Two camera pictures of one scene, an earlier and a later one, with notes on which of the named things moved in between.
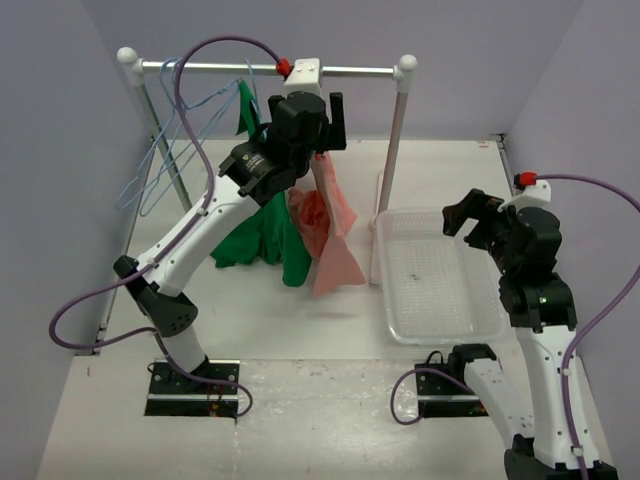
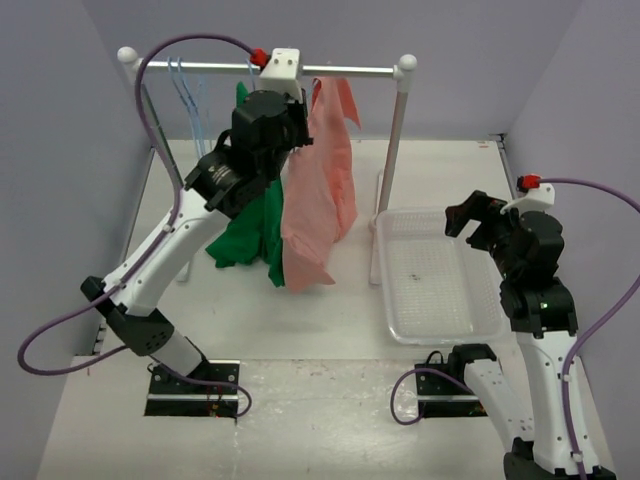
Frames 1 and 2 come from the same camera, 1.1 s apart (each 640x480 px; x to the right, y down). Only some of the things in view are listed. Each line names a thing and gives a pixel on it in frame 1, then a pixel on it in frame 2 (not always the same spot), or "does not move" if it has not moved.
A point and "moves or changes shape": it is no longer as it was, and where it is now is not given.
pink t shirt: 323,215 moves or changes shape
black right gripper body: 500,223 does not move
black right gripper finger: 480,236 does not move
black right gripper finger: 454,216 does not move
